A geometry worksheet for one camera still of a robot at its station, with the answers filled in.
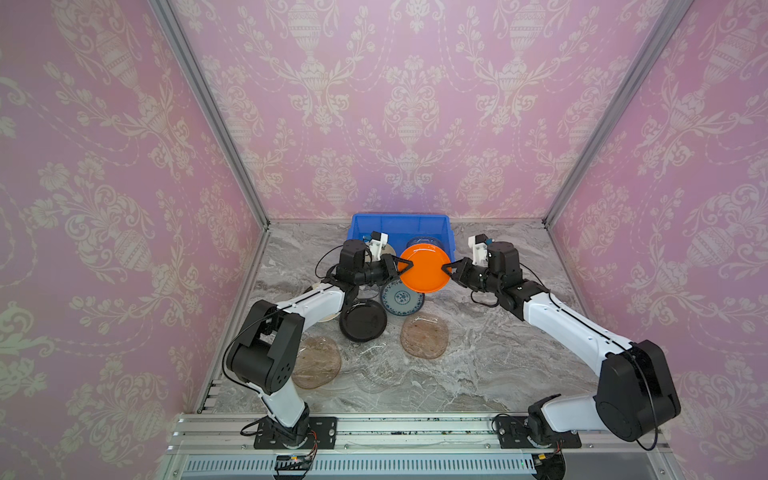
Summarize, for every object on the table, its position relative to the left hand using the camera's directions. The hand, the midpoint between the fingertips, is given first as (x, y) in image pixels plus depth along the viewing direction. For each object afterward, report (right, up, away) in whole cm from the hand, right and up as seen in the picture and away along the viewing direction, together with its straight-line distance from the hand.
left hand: (414, 268), depth 83 cm
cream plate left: (-20, -5, -23) cm, 31 cm away
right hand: (+8, 0, -1) cm, 8 cm away
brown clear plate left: (-28, -28, +2) cm, 39 cm away
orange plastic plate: (+3, -2, -1) cm, 4 cm away
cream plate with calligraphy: (-7, +5, +26) cm, 28 cm away
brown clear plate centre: (+4, -21, +8) cm, 23 cm away
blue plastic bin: (-2, +14, +34) cm, 37 cm away
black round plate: (-15, -17, +9) cm, 24 cm away
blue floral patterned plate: (-3, -12, +14) cm, 19 cm away
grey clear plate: (+6, +9, +28) cm, 30 cm away
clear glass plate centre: (-10, -29, +2) cm, 31 cm away
